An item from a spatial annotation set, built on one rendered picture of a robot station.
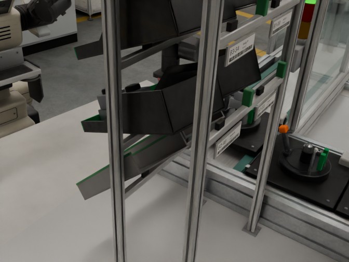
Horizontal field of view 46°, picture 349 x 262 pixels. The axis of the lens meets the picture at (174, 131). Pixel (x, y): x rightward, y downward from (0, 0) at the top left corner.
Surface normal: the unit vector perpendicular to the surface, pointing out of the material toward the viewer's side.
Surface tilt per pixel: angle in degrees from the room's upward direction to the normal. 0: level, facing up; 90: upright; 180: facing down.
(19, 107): 98
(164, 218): 0
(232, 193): 90
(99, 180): 90
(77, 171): 0
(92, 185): 90
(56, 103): 0
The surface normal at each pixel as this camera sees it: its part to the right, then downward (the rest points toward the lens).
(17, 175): 0.04, -0.84
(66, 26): 0.72, 0.40
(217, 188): -0.57, 0.43
